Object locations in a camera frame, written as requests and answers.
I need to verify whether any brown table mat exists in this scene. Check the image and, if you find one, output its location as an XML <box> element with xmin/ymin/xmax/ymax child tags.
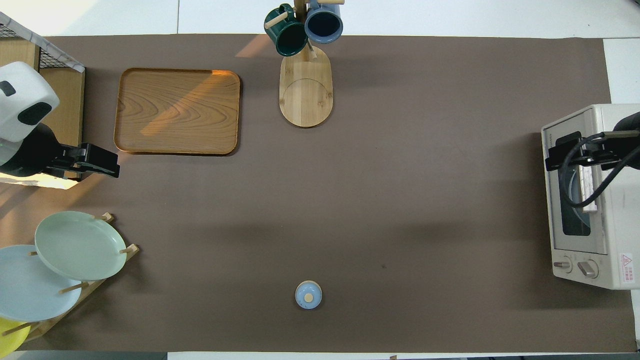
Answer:
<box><xmin>0</xmin><ymin>34</ymin><xmax>638</xmax><ymax>353</ymax></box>

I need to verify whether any pale green plate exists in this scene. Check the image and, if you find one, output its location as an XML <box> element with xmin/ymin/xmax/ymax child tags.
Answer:
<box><xmin>34</xmin><ymin>210</ymin><xmax>128</xmax><ymax>282</ymax></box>

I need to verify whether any wooden serving tray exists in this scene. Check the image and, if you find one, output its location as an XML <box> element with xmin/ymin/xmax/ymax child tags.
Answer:
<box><xmin>113</xmin><ymin>67</ymin><xmax>242</xmax><ymax>156</ymax></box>

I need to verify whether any light blue racked plate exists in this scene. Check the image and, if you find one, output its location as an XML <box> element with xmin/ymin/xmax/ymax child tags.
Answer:
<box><xmin>0</xmin><ymin>244</ymin><xmax>83</xmax><ymax>323</ymax></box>

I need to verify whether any dark green mug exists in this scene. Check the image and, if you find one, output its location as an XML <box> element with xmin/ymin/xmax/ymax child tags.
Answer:
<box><xmin>263</xmin><ymin>4</ymin><xmax>309</xmax><ymax>57</ymax></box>

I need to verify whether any wooden mug tree stand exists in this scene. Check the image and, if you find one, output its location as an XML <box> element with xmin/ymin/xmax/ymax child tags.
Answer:
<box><xmin>264</xmin><ymin>0</ymin><xmax>346</xmax><ymax>129</ymax></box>

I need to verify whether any wooden shelf wire basket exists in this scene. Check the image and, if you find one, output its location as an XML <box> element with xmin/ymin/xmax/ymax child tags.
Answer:
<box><xmin>0</xmin><ymin>11</ymin><xmax>86</xmax><ymax>191</ymax></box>

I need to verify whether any blue mug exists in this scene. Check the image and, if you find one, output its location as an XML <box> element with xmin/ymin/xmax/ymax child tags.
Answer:
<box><xmin>304</xmin><ymin>0</ymin><xmax>345</xmax><ymax>44</ymax></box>

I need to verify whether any cream toaster oven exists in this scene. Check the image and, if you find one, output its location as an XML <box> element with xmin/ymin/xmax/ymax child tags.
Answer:
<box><xmin>541</xmin><ymin>103</ymin><xmax>640</xmax><ymax>290</ymax></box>

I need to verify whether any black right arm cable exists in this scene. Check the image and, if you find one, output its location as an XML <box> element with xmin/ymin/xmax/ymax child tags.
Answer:
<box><xmin>557</xmin><ymin>132</ymin><xmax>640</xmax><ymax>209</ymax></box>

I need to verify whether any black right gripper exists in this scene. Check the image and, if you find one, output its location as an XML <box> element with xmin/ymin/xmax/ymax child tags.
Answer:
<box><xmin>544</xmin><ymin>131</ymin><xmax>627</xmax><ymax>172</ymax></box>

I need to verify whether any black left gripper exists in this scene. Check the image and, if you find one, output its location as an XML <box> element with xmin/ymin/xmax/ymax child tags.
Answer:
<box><xmin>47</xmin><ymin>142</ymin><xmax>121</xmax><ymax>179</ymax></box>

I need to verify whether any yellow plate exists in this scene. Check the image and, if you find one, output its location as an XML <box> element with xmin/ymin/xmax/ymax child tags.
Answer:
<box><xmin>0</xmin><ymin>317</ymin><xmax>32</xmax><ymax>357</ymax></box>

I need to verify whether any wooden plate rack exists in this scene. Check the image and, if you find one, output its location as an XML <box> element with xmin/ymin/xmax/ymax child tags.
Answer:
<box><xmin>0</xmin><ymin>212</ymin><xmax>141</xmax><ymax>343</ymax></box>

